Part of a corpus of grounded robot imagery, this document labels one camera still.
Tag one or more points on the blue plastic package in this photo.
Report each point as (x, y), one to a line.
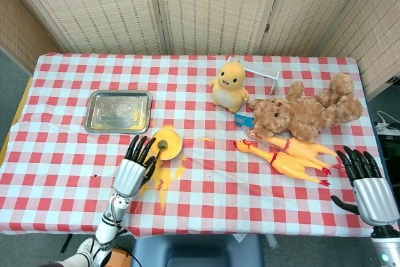
(243, 119)

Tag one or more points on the orange box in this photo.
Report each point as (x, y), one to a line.
(120, 257)

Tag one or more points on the yellow plush dinosaur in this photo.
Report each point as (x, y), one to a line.
(228, 92)

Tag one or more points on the metal tray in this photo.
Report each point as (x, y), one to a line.
(115, 112)

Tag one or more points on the woven folding screen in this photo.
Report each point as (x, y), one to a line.
(109, 7)

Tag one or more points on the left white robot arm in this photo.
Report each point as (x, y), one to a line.
(107, 229)

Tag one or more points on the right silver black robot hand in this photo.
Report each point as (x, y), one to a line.
(375, 198)

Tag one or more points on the red white checkered tablecloth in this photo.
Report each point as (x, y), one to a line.
(218, 192)

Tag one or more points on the spilled yellow liquid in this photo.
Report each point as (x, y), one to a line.
(164, 176)

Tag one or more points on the metal spoon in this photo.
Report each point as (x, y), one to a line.
(162, 145)

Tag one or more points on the brown teddy bear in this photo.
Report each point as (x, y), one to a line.
(306, 113)

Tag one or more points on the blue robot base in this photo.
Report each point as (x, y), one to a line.
(197, 251)

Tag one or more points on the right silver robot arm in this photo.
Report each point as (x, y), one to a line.
(387, 248)

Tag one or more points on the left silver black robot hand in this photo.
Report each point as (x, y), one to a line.
(128, 176)

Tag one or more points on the yellow rubber chicken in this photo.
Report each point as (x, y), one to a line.
(287, 164)
(306, 149)

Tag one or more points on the off-white bowl yellow powder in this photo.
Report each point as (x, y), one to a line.
(173, 146)

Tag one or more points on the black box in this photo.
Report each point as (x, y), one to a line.
(390, 148)

